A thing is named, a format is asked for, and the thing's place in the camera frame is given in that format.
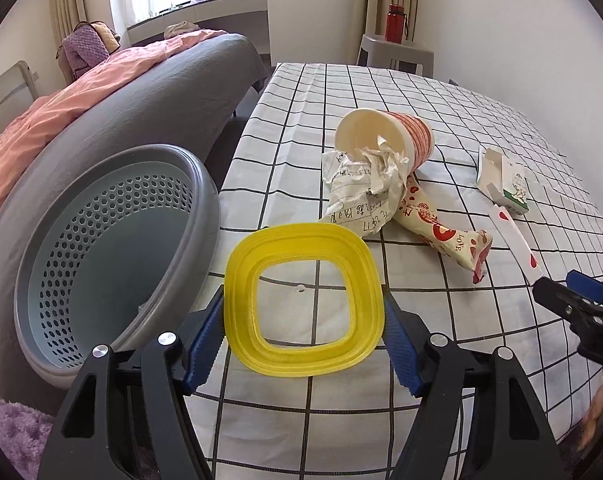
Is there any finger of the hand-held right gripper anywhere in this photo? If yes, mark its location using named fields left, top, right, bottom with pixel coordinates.
left=565, top=270, right=603, bottom=307
left=533, top=277, right=591, bottom=327

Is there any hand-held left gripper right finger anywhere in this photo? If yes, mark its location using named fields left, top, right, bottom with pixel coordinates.
left=379, top=284, right=559, bottom=480

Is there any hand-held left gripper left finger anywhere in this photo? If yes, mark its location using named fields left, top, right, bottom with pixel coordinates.
left=36, top=285, right=227, bottom=480

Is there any grey perforated plastic basket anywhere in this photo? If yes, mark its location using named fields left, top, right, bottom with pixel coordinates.
left=14, top=144, right=221, bottom=390

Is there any white strip with red hearts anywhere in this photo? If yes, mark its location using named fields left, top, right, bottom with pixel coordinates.
left=489, top=203, right=545, bottom=278

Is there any white and green carton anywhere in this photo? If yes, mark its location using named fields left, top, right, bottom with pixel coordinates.
left=476, top=147, right=529, bottom=218

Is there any cream wrapper with red hearts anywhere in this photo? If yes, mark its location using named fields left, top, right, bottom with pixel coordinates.
left=394, top=180, right=495, bottom=283

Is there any crumpled white paper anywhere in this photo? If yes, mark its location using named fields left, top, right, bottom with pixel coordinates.
left=316, top=135, right=415, bottom=238

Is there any purple fluffy cloth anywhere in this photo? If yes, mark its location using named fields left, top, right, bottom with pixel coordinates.
left=0, top=399, right=57, bottom=480

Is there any striped paper cup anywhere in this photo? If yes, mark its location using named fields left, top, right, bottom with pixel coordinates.
left=334, top=108, right=435, bottom=176

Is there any black and white checked tablecloth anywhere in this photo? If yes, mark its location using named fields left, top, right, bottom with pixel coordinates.
left=181, top=62, right=603, bottom=480

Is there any grey bed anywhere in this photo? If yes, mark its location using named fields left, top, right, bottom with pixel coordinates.
left=0, top=34, right=268, bottom=411

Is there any pink blanket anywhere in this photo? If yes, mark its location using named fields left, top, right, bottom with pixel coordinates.
left=0, top=29, right=229, bottom=221

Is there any grey plastic stool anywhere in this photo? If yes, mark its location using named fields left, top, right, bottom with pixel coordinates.
left=357, top=34, right=436, bottom=77

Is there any red water bottle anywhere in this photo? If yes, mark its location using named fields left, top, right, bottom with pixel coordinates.
left=385, top=4, right=407, bottom=43

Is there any beige clothes pile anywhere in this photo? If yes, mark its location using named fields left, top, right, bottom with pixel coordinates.
left=164, top=21, right=200, bottom=39

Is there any grey headboard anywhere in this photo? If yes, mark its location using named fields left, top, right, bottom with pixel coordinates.
left=0, top=60, right=37, bottom=136

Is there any purple fluffy bag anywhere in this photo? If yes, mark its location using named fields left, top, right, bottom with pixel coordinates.
left=61, top=22, right=109, bottom=73

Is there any beige quilted pillow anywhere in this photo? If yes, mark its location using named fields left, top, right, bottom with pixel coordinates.
left=88, top=21, right=122, bottom=53

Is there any grey windowsill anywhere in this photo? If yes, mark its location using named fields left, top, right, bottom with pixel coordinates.
left=126, top=0, right=271, bottom=53

